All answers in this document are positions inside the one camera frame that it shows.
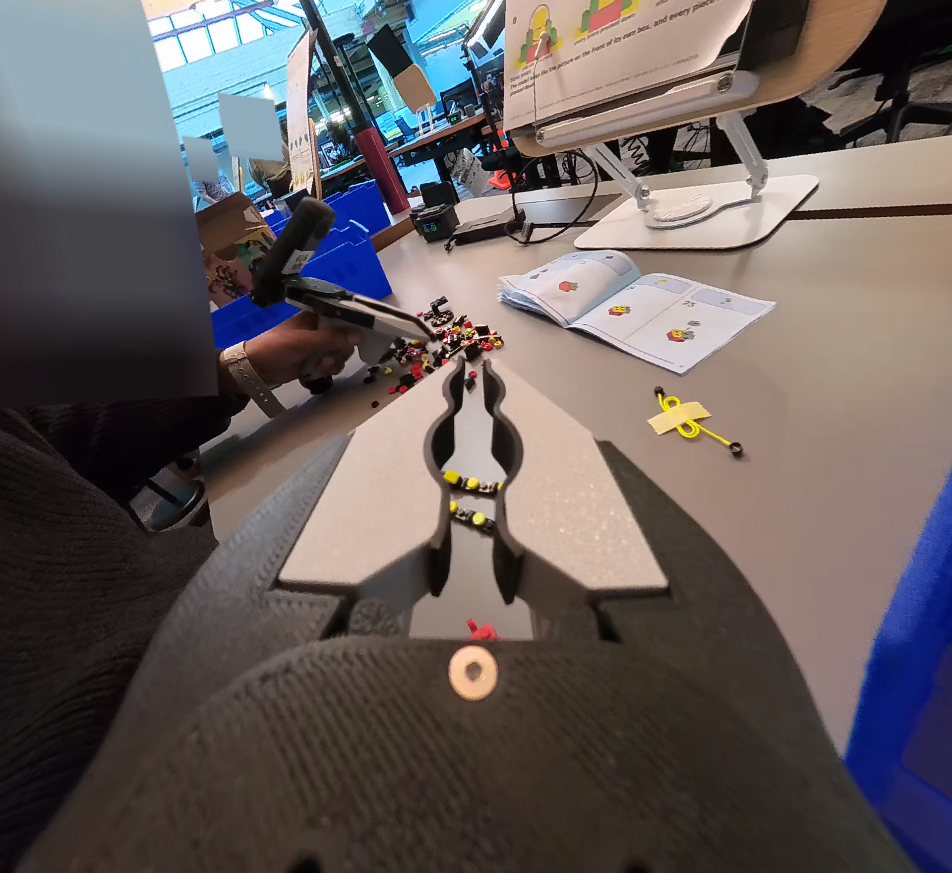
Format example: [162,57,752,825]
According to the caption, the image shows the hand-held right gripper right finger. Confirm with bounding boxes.
[482,358,670,605]

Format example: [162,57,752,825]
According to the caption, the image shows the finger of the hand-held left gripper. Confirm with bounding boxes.
[348,295,442,348]

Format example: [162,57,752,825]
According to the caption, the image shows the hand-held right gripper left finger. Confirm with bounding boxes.
[277,356,467,602]

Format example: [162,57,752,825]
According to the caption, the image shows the pile of small lego pieces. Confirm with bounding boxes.
[363,296,507,398]

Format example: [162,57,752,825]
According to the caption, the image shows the black yellow lego spider model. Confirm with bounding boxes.
[442,467,507,643]

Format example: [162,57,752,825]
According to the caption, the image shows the person's left forearm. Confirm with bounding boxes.
[0,348,250,517]

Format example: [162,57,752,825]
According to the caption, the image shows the lego instruction booklet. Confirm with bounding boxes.
[497,249,776,375]

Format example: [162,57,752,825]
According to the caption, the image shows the person's left hand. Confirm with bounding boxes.
[241,311,365,389]

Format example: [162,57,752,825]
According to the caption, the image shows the large blue storage bin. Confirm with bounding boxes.
[212,218,394,352]

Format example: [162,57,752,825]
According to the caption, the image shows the small blue storage bin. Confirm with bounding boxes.
[327,180,393,234]

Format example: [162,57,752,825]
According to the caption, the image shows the cardboard box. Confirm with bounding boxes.
[195,192,278,309]

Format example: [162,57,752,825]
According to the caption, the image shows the black charger box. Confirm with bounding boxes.
[411,181,461,243]

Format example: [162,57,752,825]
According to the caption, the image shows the red pole padding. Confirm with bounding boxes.
[356,125,412,215]

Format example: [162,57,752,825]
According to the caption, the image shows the black power adapter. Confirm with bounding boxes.
[446,209,529,247]

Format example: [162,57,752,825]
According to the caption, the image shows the beige tape strip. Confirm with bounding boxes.
[647,400,712,435]

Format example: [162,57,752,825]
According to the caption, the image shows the tan printed board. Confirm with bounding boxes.
[286,28,321,189]

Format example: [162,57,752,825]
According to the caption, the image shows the background desk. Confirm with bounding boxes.
[387,110,507,167]

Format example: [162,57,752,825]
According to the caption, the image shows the black stool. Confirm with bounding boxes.
[130,452,213,532]

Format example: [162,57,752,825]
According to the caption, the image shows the black pole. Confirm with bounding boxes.
[260,0,373,133]

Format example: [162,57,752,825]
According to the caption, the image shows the white document stand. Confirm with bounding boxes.
[513,0,916,251]

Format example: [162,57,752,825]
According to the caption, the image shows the person's black knit sweater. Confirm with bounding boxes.
[0,434,224,870]

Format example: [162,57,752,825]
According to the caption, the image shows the blue plastic bin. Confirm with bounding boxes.
[844,467,952,873]

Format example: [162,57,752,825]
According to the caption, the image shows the printed instruction sheet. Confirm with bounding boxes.
[504,0,789,133]

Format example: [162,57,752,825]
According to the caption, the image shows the black office chair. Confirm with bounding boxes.
[840,0,952,145]

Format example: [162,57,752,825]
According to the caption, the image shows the beige wrist strap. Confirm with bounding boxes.
[219,341,287,419]

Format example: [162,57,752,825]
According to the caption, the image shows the yellow lego string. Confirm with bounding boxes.
[653,386,745,459]

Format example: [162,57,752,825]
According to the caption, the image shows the black cable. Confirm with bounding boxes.
[509,147,599,245]

